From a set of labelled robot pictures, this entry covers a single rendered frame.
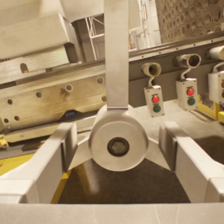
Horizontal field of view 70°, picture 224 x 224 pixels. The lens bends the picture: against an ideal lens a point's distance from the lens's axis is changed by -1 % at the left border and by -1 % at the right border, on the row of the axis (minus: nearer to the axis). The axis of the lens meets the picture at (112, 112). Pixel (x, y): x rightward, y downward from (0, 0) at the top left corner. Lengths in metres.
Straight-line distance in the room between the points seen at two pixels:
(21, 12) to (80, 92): 0.52
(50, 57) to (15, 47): 0.19
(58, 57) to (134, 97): 0.51
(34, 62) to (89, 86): 0.38
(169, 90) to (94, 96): 0.42
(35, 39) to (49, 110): 0.39
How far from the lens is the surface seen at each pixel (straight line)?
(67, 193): 1.55
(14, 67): 1.18
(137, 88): 0.90
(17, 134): 1.07
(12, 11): 1.13
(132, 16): 1.02
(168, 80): 0.93
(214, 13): 3.76
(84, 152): 0.17
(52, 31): 0.94
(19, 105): 1.10
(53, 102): 1.01
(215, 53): 0.94
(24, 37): 0.99
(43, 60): 1.10
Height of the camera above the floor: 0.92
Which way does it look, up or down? 16 degrees down
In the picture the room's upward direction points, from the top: 13 degrees counter-clockwise
